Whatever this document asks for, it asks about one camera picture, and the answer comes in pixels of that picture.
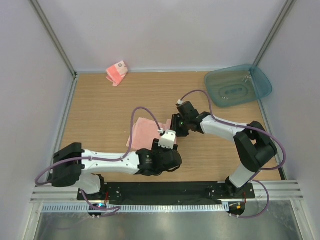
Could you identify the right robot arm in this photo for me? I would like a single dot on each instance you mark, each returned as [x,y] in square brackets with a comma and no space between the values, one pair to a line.
[254,147]

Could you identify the slotted cable duct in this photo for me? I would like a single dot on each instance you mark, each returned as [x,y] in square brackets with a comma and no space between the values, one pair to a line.
[85,208]

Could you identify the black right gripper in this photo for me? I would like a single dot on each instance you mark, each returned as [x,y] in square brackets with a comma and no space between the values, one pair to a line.
[175,118]

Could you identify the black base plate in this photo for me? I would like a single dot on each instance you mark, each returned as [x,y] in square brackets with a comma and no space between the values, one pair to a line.
[175,192]

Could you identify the aluminium front rail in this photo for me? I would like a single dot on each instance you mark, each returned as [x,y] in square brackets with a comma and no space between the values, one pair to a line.
[273,190]

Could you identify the left aluminium frame post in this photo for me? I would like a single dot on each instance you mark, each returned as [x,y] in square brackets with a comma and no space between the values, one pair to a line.
[52,35]

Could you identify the small pink cloth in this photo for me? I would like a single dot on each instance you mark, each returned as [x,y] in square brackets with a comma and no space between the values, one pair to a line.
[116,73]

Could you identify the teal plastic tray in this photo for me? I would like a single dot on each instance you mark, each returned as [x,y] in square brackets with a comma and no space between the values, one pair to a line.
[237,85]

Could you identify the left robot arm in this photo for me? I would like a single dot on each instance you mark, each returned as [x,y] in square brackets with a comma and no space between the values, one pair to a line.
[79,167]

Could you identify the right aluminium frame post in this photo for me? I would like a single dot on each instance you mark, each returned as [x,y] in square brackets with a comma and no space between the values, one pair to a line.
[272,34]

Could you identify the aluminium frame post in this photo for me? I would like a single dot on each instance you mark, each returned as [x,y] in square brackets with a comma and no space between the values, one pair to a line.
[52,35]
[272,34]

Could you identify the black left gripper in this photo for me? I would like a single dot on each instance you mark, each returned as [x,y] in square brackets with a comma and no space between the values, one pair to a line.
[155,147]

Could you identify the large pink towel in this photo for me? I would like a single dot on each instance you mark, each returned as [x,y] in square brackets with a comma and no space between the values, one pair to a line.
[144,133]

